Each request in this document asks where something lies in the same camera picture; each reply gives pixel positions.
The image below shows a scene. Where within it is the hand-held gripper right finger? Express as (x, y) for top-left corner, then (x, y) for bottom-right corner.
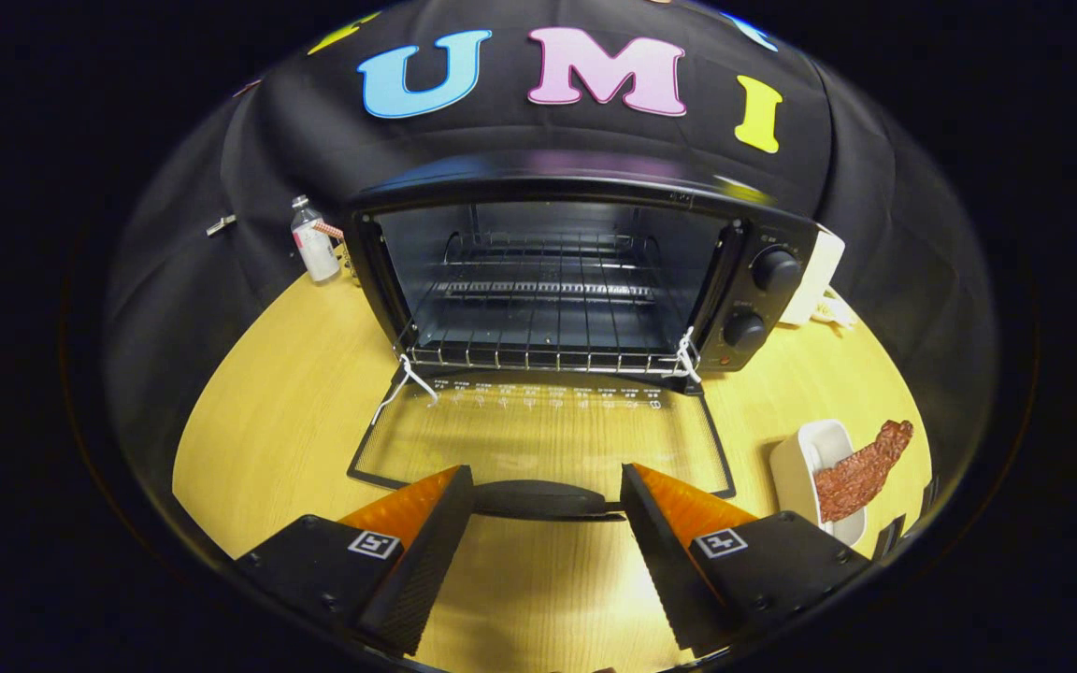
(620, 462), (871, 655)

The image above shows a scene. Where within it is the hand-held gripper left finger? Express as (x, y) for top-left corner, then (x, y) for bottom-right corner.
(235, 465), (476, 657)

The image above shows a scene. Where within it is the red meat slice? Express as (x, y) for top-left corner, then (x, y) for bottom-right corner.
(814, 420), (914, 523)

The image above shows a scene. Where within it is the black toaster oven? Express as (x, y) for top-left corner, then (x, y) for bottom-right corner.
(344, 154), (820, 522)

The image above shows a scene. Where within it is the white slot toaster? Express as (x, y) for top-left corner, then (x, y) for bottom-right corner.
(779, 227), (846, 326)

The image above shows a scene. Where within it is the white rectangular dish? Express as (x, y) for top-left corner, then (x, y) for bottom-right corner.
(769, 420), (869, 547)

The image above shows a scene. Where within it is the clear bottle white label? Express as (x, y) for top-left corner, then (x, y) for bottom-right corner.
(291, 194), (341, 283)

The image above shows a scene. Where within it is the black backdrop cloth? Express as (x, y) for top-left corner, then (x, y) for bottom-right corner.
(104, 0), (998, 524)

